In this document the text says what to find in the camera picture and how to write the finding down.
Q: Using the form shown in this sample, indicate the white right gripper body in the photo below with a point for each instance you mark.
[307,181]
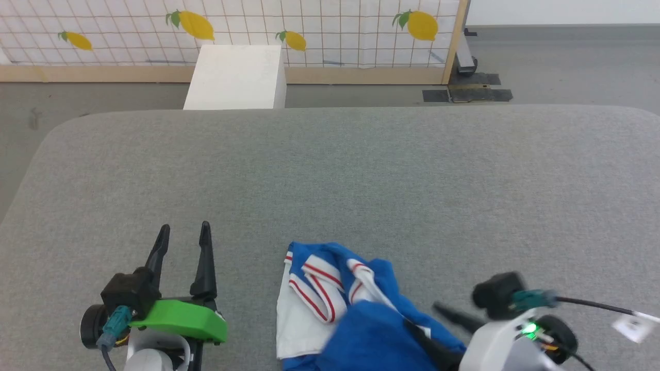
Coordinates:
[495,340]

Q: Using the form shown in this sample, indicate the white rectangular box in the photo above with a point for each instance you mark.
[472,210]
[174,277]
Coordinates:
[237,77]

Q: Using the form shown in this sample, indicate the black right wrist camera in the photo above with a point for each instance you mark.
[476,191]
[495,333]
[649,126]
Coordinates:
[497,293]

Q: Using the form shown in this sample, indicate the blue white red-striped garment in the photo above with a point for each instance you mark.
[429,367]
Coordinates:
[361,335]

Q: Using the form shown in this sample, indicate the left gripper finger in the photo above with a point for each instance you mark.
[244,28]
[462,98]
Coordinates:
[205,268]
[157,255]

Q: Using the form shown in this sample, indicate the large black floor mat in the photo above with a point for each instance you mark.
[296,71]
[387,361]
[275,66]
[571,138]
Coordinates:
[477,93]

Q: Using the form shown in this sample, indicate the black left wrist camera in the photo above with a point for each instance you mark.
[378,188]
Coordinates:
[129,293]

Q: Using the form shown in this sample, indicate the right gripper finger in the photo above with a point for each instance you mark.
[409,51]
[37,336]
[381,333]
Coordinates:
[433,345]
[459,317]

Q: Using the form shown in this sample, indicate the small black floor mat piece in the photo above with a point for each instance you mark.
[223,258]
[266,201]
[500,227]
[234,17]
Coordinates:
[435,96]

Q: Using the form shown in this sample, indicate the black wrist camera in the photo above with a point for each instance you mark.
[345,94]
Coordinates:
[497,293]
[129,293]

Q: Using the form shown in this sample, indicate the grey metal stand foot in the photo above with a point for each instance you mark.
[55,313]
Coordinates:
[465,56]

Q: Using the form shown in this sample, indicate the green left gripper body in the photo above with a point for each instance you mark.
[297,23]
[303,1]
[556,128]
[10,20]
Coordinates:
[180,319]

